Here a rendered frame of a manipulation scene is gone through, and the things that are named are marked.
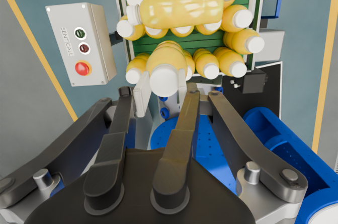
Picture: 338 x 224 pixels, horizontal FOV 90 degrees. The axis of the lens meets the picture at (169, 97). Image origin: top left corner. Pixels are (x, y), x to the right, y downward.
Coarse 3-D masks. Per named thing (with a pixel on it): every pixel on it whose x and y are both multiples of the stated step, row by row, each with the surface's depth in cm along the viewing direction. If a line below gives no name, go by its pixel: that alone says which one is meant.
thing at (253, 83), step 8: (248, 72) 55; (256, 72) 55; (264, 72) 54; (232, 80) 62; (240, 80) 57; (248, 80) 55; (256, 80) 55; (264, 80) 55; (240, 88) 58; (248, 88) 56; (256, 88) 56
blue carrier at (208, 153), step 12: (168, 120) 63; (204, 120) 61; (156, 132) 57; (168, 132) 56; (204, 132) 55; (156, 144) 51; (204, 144) 50; (216, 144) 49; (204, 156) 46; (216, 156) 45; (216, 168) 42; (228, 168) 43; (228, 180) 45
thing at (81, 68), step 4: (76, 64) 43; (80, 64) 43; (84, 64) 43; (76, 68) 44; (80, 68) 44; (84, 68) 44; (88, 68) 44; (80, 72) 44; (84, 72) 44; (88, 72) 44
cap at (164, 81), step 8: (152, 72) 22; (160, 72) 21; (168, 72) 21; (176, 72) 22; (152, 80) 21; (160, 80) 21; (168, 80) 21; (176, 80) 21; (152, 88) 22; (160, 88) 22; (168, 88) 22; (176, 88) 22; (160, 96) 22; (168, 96) 22
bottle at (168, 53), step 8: (168, 40) 37; (160, 48) 27; (168, 48) 26; (176, 48) 28; (152, 56) 25; (160, 56) 24; (168, 56) 24; (176, 56) 25; (184, 56) 28; (152, 64) 24; (160, 64) 23; (168, 64) 23; (176, 64) 24; (184, 64) 25
